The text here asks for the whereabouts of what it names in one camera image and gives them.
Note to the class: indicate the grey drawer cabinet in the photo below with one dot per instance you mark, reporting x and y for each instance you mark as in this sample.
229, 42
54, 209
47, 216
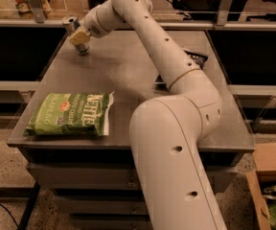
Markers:
94, 179

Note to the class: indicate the cardboard box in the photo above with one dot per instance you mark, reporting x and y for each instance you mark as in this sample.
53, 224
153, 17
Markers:
264, 176

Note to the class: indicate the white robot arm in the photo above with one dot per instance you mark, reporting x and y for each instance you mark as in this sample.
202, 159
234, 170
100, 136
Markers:
164, 131

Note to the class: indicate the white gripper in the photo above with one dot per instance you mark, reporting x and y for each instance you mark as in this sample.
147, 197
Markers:
91, 25

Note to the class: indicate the blue salt vinegar chip bag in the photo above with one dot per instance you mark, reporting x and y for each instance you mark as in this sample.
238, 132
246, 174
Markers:
198, 58

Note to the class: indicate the redbull can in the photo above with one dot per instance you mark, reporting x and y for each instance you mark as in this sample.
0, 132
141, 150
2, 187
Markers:
71, 23

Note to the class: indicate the green jalapeno chip bag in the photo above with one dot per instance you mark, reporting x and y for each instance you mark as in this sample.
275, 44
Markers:
71, 114

